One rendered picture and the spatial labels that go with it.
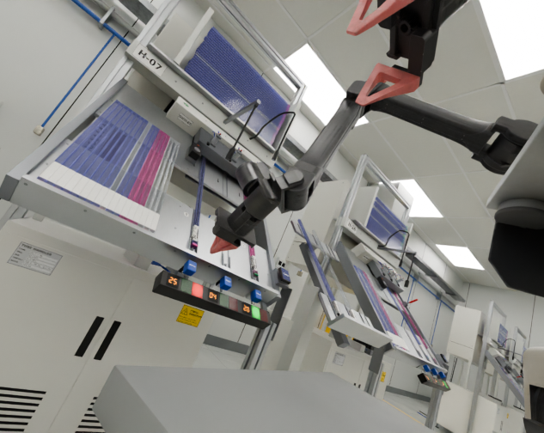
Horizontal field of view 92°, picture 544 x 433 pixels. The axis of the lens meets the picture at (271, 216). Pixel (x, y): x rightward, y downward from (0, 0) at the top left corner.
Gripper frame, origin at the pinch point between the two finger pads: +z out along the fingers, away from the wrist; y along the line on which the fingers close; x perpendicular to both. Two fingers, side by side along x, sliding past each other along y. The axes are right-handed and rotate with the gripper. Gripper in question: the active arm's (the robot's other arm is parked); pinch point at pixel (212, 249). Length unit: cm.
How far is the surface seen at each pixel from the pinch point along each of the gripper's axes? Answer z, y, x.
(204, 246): 8.8, -3.2, -10.1
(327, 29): -83, -56, -234
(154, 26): -12, 40, -95
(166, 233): 8.6, 8.2, -8.0
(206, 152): 5, 1, -56
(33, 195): 9.0, 33.9, -2.7
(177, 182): 32, 0, -70
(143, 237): 7.7, 13.3, -2.7
